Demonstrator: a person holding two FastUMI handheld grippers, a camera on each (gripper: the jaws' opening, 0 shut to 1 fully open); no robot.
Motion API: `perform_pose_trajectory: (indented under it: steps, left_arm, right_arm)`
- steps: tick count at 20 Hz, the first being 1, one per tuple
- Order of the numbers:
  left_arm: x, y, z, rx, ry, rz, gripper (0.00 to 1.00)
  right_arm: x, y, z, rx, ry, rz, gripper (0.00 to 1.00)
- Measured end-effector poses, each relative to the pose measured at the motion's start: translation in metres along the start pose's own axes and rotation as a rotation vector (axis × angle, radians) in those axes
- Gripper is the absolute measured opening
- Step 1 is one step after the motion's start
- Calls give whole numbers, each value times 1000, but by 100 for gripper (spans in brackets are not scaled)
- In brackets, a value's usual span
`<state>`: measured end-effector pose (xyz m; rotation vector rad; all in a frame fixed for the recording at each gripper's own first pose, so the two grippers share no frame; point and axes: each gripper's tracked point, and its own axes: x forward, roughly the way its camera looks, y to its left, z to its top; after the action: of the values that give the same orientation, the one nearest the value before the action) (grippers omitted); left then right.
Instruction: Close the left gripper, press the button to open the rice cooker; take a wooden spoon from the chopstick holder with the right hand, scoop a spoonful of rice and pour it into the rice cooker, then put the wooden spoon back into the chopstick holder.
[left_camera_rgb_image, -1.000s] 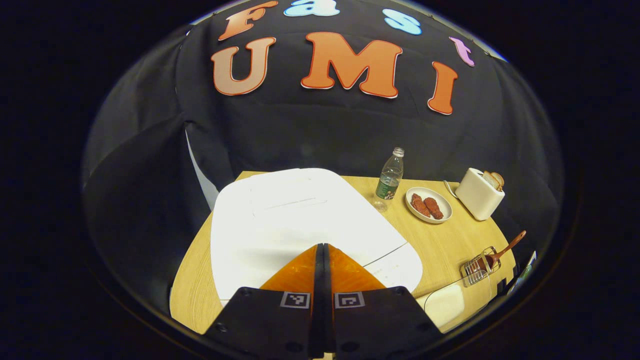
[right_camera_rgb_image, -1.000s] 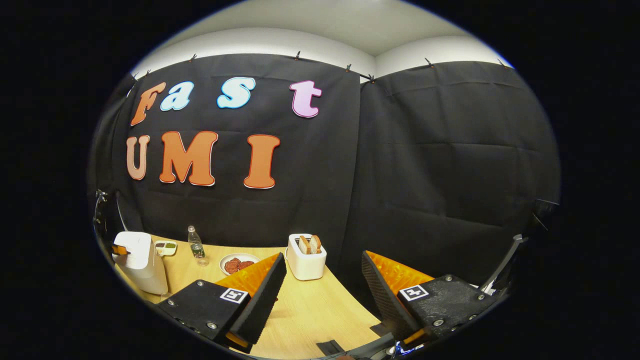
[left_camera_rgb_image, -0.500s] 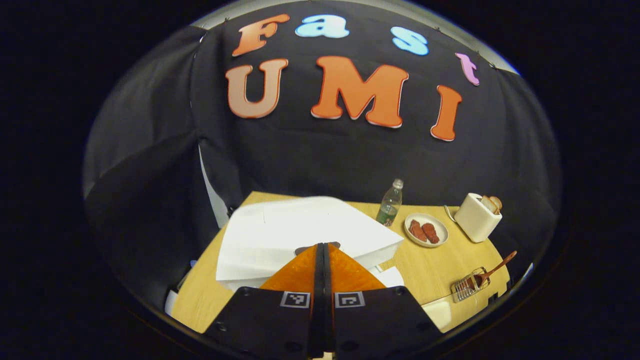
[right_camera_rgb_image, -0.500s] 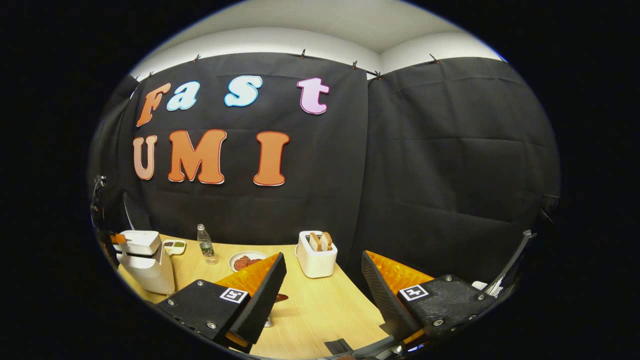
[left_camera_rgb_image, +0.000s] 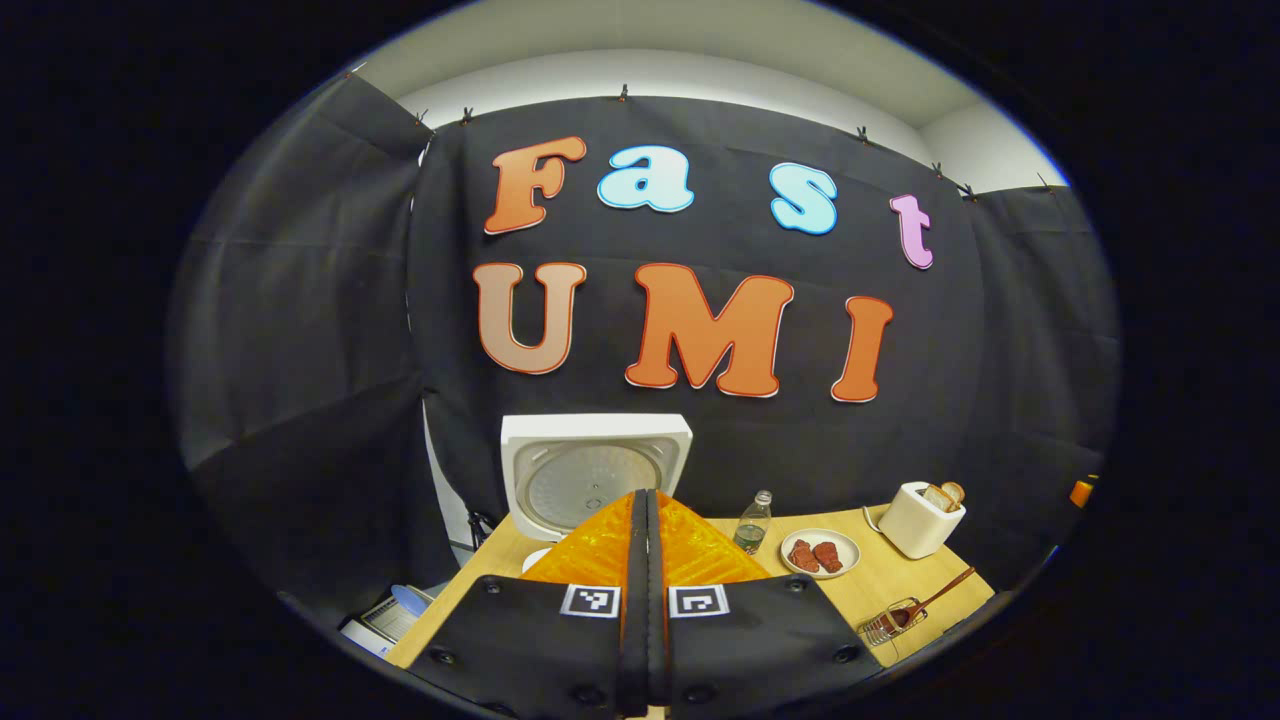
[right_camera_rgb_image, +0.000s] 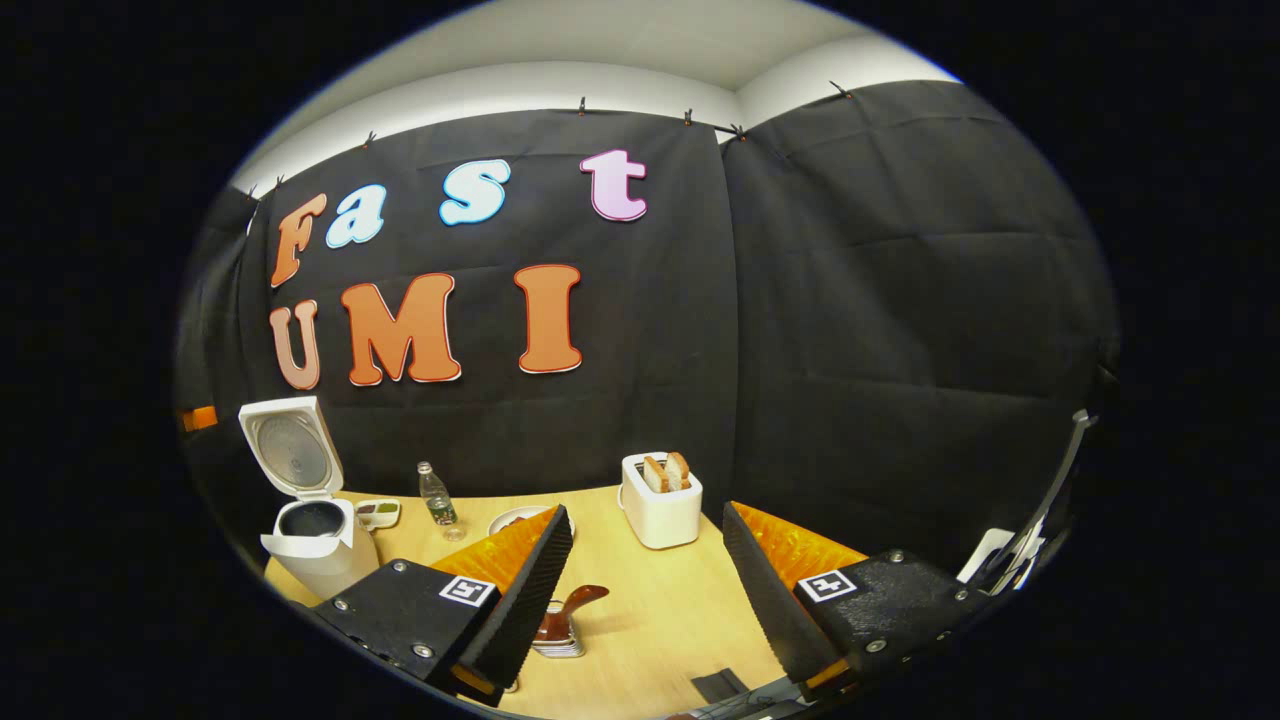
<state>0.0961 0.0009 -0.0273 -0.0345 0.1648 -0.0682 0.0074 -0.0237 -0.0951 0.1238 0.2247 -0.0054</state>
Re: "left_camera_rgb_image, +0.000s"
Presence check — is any white toaster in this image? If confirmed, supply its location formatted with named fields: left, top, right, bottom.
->
left=878, top=481, right=967, bottom=560

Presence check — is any brown wooden spoon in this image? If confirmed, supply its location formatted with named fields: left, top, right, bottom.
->
left=885, top=566, right=977, bottom=633

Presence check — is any white and blue object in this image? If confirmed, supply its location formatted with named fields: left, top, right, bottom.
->
left=340, top=585, right=436, bottom=658

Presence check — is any black backdrop cloth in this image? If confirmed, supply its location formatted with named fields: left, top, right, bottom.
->
left=165, top=70, right=1121, bottom=641

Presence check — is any white round plate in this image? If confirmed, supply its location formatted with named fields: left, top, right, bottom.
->
left=779, top=528, right=862, bottom=580

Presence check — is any white rice cooker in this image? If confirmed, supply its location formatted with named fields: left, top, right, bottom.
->
left=500, top=413, right=694, bottom=576

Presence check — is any clear plastic water bottle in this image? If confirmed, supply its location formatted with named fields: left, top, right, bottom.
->
left=733, top=490, right=774, bottom=556

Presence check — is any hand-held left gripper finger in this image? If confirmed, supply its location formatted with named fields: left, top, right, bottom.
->
left=405, top=488, right=649, bottom=719
left=648, top=488, right=886, bottom=717

